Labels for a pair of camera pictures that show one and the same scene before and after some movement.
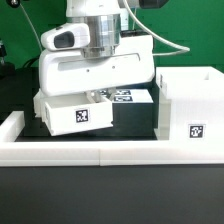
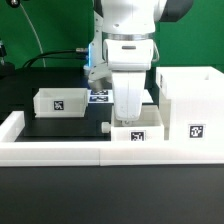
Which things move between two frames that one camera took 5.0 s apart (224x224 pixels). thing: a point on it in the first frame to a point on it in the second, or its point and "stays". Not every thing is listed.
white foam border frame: [124, 153] stays
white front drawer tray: [72, 113] to [153, 125]
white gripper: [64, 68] to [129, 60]
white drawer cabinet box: [191, 104] stays
